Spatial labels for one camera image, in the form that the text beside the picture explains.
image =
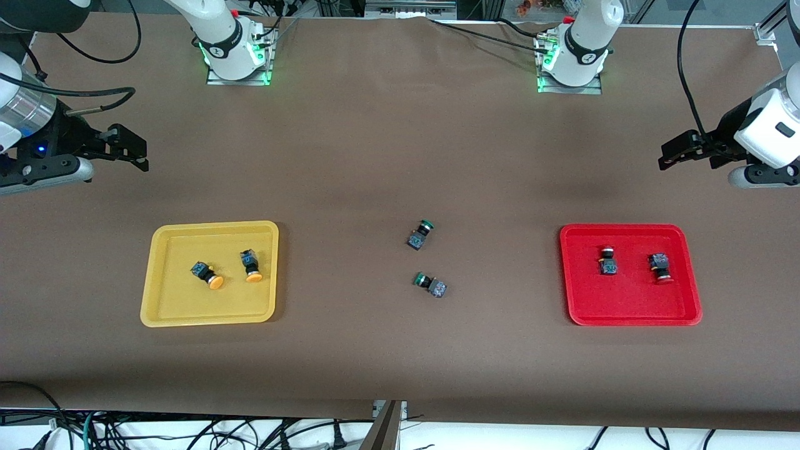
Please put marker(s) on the dark table leg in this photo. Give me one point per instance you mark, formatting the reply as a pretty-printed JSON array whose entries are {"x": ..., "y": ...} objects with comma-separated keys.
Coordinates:
[{"x": 384, "y": 434}]

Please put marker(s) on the orange background objects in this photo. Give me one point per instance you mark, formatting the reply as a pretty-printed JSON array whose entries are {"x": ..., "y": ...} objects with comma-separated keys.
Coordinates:
[{"x": 528, "y": 6}]

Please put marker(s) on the yellow plastic tray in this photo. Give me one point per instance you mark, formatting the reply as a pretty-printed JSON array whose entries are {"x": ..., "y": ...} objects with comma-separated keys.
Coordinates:
[{"x": 175, "y": 306}]

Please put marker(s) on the aluminium corner profile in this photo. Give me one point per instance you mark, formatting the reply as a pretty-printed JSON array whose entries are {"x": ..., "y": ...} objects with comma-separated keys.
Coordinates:
[{"x": 765, "y": 34}]

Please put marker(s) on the red push button switch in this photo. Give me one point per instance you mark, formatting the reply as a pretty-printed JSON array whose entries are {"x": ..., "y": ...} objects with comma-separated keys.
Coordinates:
[
  {"x": 657, "y": 261},
  {"x": 608, "y": 267}
]

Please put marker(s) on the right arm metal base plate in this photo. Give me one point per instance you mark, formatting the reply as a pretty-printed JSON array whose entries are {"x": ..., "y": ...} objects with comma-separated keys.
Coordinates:
[{"x": 237, "y": 82}]

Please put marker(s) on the yellow push button switch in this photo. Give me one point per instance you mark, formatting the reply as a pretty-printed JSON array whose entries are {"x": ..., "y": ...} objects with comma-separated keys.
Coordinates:
[
  {"x": 248, "y": 257},
  {"x": 200, "y": 269}
]

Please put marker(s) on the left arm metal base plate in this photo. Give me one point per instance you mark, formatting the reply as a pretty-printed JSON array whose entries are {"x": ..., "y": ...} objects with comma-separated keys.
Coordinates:
[{"x": 569, "y": 90}]

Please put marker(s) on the red plastic tray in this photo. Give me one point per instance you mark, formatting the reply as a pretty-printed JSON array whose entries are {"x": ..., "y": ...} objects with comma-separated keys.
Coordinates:
[{"x": 631, "y": 300}]

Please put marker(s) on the brown table cover sheet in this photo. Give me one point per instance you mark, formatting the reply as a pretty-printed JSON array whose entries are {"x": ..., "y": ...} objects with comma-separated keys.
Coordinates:
[{"x": 400, "y": 156}]

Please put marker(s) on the silver metal bracket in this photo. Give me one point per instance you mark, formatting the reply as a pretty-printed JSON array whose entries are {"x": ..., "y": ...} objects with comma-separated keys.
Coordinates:
[{"x": 377, "y": 409}]

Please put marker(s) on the green push button switch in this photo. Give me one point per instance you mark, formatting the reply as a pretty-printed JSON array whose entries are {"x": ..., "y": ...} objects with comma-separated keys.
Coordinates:
[
  {"x": 437, "y": 289},
  {"x": 415, "y": 240}
]

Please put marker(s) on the aluminium frame rail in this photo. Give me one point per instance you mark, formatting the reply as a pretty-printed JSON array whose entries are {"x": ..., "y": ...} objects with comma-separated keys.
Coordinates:
[{"x": 409, "y": 9}]

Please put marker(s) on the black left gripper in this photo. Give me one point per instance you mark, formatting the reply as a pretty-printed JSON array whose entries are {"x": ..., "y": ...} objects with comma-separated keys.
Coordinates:
[{"x": 724, "y": 134}]

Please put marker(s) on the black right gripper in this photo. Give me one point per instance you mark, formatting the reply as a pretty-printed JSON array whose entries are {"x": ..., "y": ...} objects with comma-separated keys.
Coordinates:
[{"x": 64, "y": 136}]

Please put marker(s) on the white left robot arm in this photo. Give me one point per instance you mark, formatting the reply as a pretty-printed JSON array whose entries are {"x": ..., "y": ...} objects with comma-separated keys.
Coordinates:
[{"x": 587, "y": 37}]

